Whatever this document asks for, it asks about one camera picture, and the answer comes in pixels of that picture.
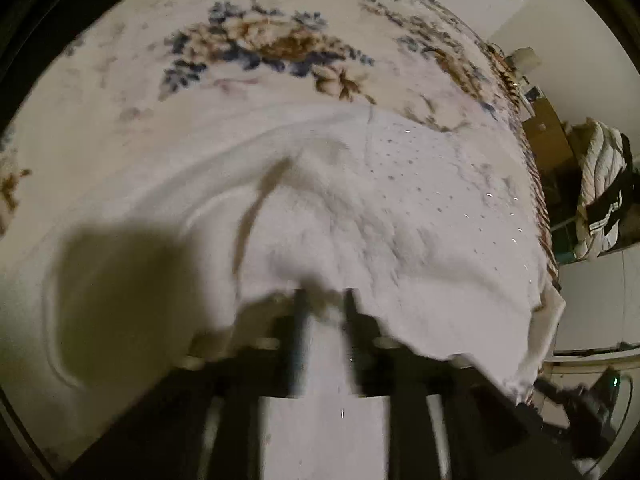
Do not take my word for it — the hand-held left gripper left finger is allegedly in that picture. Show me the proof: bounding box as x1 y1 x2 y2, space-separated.
65 287 314 480

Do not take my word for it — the floral blanket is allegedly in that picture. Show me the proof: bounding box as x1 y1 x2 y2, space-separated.
0 0 563 291

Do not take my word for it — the striped clothes pile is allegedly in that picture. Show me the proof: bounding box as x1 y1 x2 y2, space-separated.
575 117 636 261

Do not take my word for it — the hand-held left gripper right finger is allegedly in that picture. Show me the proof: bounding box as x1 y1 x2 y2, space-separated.
342 287 591 480

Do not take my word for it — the small white container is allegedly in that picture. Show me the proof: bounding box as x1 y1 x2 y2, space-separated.
510 47 543 74

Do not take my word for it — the white knit garment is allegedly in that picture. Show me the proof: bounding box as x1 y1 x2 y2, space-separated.
0 106 568 480

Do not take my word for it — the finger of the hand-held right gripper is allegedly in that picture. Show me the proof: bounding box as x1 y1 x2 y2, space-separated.
533 378 577 412

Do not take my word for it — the wooden furniture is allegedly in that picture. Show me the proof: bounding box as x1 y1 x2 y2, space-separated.
520 94 581 221

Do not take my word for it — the white cabinet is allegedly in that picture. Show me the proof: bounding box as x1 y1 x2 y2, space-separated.
554 247 640 357

